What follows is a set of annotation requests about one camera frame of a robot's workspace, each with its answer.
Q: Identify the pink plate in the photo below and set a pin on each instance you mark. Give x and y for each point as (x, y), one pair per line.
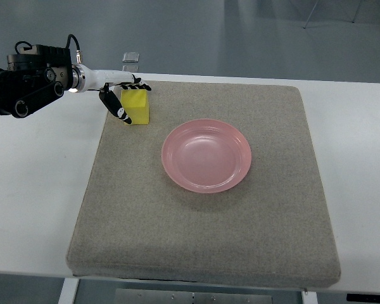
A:
(206, 156)

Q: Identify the white table leg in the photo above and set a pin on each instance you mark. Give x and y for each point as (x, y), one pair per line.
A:
(68, 291)

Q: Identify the black label strip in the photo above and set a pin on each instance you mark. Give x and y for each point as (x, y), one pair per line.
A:
(363, 298)

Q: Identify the upper floor outlet plate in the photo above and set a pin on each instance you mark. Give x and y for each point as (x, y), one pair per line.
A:
(131, 57)

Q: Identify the yellow foam block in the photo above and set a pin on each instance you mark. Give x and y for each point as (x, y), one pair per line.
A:
(135, 103)

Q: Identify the lower floor outlet plate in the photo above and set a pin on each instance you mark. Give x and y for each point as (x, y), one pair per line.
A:
(131, 68)

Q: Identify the grey metal base plate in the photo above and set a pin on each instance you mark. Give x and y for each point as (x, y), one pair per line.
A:
(159, 296)

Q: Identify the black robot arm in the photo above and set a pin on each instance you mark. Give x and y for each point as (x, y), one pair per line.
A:
(37, 75)

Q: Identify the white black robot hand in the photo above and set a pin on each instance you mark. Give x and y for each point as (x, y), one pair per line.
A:
(103, 80)

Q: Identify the floor outlet plate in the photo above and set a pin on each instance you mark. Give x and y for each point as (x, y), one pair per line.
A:
(131, 68)
(131, 57)

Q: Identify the beige fabric mat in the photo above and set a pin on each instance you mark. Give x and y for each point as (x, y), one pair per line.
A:
(271, 230)

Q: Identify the white stand legs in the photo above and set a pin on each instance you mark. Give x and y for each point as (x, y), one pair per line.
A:
(341, 11)

